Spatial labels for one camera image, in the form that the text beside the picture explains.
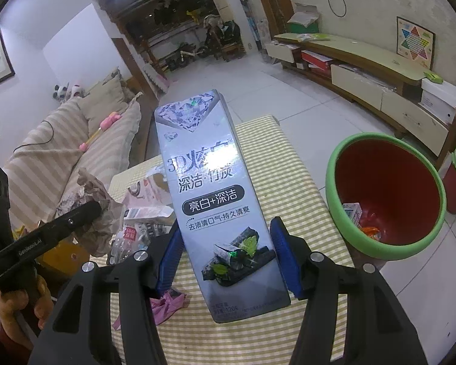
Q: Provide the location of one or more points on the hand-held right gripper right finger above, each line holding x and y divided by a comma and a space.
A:
283, 258

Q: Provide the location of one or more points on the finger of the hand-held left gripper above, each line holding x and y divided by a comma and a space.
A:
76, 218

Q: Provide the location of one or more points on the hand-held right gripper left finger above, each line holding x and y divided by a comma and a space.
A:
170, 262

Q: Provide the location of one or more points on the brown paper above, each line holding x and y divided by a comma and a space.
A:
95, 194

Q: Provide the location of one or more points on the clear plastic bottle red label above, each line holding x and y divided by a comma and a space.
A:
127, 241

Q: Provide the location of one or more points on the silver toothpaste box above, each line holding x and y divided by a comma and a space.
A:
212, 182

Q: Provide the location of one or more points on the large red bin green rim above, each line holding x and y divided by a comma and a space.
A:
395, 182

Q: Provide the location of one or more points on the person's left hand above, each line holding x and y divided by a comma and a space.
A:
41, 306

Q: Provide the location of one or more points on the brown cardboard box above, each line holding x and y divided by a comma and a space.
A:
72, 254

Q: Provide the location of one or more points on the pink plastic wrapper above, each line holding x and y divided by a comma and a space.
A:
167, 304

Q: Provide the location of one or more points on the pink white torn packet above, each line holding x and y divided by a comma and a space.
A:
148, 197

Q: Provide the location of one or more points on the yellow checked tablecloth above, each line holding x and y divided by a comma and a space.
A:
288, 182

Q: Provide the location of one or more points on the striped beige sofa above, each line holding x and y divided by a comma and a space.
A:
41, 148

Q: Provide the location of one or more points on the small white blue carton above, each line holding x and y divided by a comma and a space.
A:
351, 215

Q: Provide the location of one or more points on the orange snack wrapper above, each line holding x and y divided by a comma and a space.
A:
370, 232

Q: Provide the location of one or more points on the pink toy stick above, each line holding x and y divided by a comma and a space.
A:
108, 119

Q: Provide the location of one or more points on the beige sofa cushion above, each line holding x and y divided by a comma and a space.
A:
102, 102

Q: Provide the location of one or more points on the panda plush toy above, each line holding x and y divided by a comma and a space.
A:
60, 92

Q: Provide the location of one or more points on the white pink plush toy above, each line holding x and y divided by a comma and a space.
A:
77, 90

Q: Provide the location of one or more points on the pink frilled cloth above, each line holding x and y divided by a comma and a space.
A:
159, 81

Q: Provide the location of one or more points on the white balance bike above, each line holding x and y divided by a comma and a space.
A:
188, 53

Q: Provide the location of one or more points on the red flat box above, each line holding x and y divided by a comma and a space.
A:
316, 60

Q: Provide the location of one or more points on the curved cream tv cabinet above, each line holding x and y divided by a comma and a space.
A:
364, 51

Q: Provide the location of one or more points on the clear green packet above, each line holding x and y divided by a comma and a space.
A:
313, 37

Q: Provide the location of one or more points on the white cardboard box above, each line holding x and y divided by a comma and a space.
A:
440, 100

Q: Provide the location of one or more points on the dark baby stroller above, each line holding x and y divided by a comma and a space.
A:
222, 36

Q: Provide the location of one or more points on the green snack packet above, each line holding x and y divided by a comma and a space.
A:
434, 77

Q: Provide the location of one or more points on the green open cardboard box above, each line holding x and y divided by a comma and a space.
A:
303, 21

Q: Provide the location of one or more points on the star checkers board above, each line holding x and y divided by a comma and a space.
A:
416, 42

